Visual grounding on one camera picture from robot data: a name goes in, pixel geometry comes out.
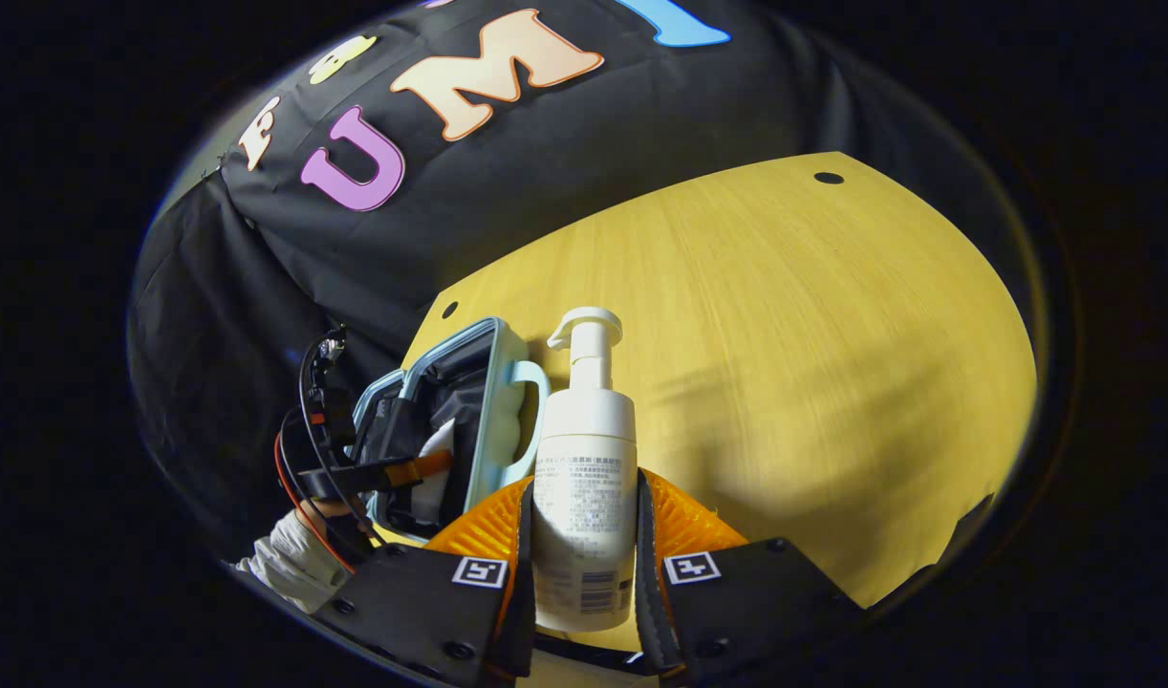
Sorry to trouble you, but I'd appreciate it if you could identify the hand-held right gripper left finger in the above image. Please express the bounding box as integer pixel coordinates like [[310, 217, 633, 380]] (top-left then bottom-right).
[[316, 476, 539, 684]]

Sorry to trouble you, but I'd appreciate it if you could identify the white pump bottle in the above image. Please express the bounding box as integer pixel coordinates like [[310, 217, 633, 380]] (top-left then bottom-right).
[[530, 306, 640, 634]]

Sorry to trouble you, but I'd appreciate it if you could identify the black backdrop cloth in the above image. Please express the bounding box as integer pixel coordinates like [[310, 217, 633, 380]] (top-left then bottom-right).
[[125, 0, 1025, 565]]

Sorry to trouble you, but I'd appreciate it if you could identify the black cable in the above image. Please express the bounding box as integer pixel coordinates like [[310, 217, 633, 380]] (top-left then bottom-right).
[[297, 330, 389, 550]]

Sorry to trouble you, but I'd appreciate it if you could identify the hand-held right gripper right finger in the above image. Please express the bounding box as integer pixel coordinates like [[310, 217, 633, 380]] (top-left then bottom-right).
[[632, 468, 869, 685]]

